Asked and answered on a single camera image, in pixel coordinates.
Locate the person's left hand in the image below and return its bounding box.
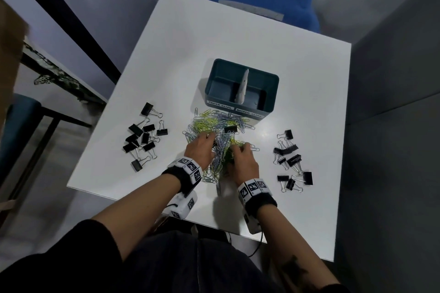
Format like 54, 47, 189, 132
184, 132, 217, 172

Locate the person's right hand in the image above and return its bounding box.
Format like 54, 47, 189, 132
226, 142, 260, 188

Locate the pile of coloured paper clips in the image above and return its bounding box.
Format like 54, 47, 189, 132
181, 107, 261, 195

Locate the teal divided organizer box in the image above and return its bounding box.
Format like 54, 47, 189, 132
204, 58, 280, 120

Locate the person's right forearm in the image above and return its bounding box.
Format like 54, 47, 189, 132
256, 205, 341, 292

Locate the person's left forearm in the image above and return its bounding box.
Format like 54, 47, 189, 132
93, 172, 183, 259

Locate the person's black clothing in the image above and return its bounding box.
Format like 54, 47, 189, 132
0, 219, 350, 293

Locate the brown cardboard box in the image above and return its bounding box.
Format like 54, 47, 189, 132
0, 0, 30, 125

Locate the left wristband with marker tags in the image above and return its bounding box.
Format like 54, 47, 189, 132
161, 157, 203, 197

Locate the side table with leaf pattern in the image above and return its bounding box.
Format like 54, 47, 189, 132
22, 38, 108, 104

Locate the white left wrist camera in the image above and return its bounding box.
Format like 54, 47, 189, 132
161, 189, 198, 221

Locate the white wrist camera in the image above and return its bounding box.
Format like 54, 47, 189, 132
243, 212, 264, 235
161, 189, 198, 221

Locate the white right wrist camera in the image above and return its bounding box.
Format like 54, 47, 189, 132
243, 212, 264, 235

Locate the black right camera cable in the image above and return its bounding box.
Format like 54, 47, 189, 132
247, 231, 267, 258

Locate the teal stool with black frame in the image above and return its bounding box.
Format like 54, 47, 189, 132
0, 93, 93, 228

